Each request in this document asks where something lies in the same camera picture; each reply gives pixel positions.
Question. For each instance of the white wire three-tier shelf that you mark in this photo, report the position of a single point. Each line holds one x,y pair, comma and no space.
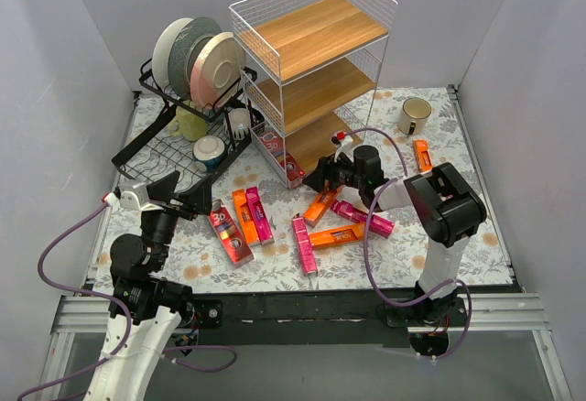
318,58

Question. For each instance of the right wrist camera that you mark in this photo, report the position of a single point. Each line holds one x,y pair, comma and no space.
343,143

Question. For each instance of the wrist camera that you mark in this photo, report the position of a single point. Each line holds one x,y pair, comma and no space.
343,143
131,195

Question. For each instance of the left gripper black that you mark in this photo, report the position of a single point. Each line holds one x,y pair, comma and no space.
176,207

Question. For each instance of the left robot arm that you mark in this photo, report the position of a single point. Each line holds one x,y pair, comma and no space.
144,308

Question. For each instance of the white and teal bowl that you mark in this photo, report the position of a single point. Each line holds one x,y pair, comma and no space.
208,152

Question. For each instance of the white upside-down cup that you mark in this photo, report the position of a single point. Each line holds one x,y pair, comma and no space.
240,123

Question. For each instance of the pink and cream plate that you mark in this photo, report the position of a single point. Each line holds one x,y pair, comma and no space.
215,72

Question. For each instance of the cream white plate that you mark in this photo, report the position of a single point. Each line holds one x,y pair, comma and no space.
162,50

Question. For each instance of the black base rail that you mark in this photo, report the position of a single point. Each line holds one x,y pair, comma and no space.
317,318

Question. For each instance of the pale yellow mug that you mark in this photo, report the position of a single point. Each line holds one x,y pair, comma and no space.
188,125

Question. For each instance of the magenta toothpaste box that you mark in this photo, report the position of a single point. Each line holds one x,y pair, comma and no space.
378,225
305,250
259,216

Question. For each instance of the red 3D toothpaste box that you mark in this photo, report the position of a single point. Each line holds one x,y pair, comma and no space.
273,143
229,234

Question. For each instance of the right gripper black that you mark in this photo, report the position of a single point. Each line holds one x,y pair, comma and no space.
332,175

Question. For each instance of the cream mug black handle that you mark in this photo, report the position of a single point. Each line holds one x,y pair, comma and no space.
414,114

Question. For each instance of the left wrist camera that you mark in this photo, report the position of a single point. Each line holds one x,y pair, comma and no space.
131,195

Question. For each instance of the orange toothpaste box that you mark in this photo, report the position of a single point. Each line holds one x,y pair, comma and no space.
348,234
245,219
319,206
421,150

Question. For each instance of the black wire dish rack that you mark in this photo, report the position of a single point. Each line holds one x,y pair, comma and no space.
155,150

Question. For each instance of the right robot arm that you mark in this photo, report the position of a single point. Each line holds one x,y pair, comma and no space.
448,209

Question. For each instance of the grey green patterned plate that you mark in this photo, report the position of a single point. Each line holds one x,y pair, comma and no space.
185,49

